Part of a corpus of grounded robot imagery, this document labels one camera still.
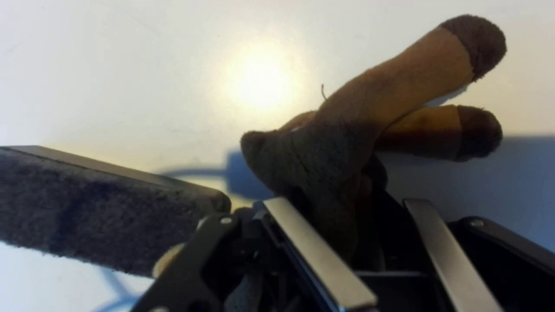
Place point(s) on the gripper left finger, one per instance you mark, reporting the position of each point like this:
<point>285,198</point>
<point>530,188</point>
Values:
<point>313,253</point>

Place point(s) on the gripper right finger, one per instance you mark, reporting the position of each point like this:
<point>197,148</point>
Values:
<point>457,271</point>

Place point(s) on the brown plush toy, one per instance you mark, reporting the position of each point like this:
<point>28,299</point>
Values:
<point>358,132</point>

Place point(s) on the dark grey eraser block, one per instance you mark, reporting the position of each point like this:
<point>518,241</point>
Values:
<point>87,208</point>

